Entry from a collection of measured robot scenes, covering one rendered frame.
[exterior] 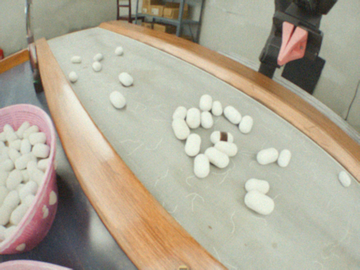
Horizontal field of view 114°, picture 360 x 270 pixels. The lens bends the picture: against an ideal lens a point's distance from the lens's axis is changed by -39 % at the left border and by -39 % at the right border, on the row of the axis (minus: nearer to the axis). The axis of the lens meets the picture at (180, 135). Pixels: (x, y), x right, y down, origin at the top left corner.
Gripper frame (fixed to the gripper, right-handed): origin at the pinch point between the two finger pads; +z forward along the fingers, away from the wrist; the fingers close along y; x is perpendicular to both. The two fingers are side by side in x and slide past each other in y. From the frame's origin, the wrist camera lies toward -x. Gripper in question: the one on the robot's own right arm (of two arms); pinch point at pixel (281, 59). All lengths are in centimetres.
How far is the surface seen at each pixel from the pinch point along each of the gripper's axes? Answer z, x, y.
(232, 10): -146, 124, -132
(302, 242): 20.6, -2.1, 17.7
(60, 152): 36.4, -6.9, -18.5
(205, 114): 15.3, 0.1, -4.5
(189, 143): 20.2, -4.0, -1.7
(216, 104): 12.5, 2.6, -5.5
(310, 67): -128, 145, -13
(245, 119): 11.9, 2.8, 0.0
